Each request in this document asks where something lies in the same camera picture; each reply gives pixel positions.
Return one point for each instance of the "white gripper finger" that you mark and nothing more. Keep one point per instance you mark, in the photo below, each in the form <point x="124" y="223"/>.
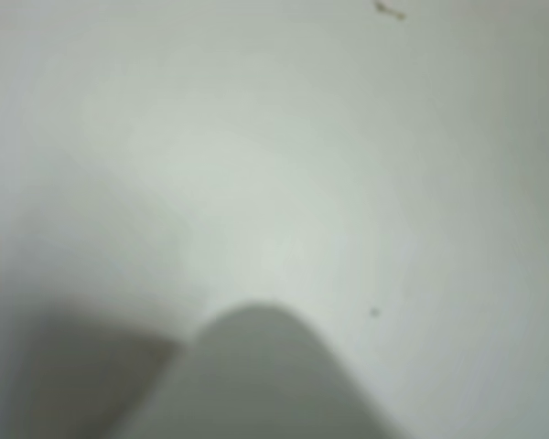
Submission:
<point x="265" y="379"/>

